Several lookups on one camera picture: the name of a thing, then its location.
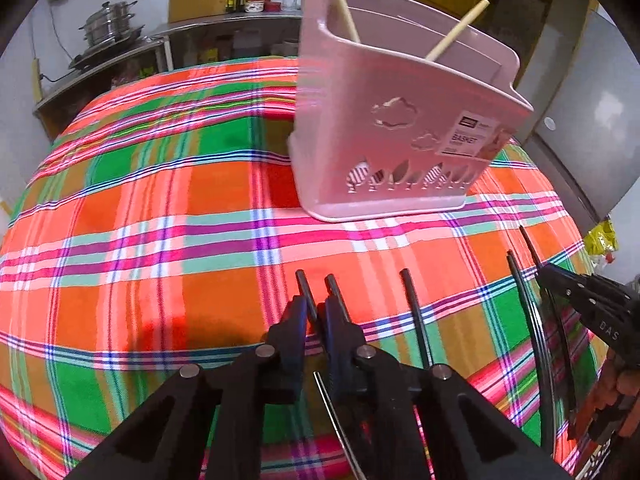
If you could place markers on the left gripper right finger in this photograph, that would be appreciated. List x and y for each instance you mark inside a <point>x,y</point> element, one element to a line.
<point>425,424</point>

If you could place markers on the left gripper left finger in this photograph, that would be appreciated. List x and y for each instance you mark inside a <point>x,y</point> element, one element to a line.
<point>207,423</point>

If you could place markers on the black chopstick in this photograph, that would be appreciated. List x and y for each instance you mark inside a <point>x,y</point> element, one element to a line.
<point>425,350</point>
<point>541,356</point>
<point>305,291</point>
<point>334,290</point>

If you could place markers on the silver metal chopstick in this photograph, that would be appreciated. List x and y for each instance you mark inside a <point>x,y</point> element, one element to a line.
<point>337,427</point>

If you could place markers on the wooden chopstick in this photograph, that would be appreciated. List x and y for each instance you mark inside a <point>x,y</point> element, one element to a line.
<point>453,35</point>
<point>343,10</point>

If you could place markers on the steel kitchen counter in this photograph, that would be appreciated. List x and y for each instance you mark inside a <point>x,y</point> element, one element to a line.
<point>226,37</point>

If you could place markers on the person right hand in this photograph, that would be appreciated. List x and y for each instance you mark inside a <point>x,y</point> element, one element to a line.
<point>610,385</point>

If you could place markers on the yellow plastic bag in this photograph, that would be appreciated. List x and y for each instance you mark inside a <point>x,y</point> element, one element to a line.
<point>602,239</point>

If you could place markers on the silver refrigerator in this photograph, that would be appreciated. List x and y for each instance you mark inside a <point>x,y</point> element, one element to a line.
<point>586,141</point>

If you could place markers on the plaid tablecloth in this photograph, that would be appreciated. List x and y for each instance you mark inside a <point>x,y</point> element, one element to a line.
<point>164,228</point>

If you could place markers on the pink utensil basket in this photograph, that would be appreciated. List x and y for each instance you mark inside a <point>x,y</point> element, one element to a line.
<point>380,130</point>

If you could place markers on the wooden low shelf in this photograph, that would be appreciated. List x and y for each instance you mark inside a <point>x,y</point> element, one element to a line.
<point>65,99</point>

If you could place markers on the induction cooker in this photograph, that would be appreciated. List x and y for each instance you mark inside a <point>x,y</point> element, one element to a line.
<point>103,52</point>

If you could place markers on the steel steamer pot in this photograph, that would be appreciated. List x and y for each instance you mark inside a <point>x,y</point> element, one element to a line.
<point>111,21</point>

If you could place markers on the red lid jar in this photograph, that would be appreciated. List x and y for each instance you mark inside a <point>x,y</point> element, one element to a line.
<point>253,6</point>

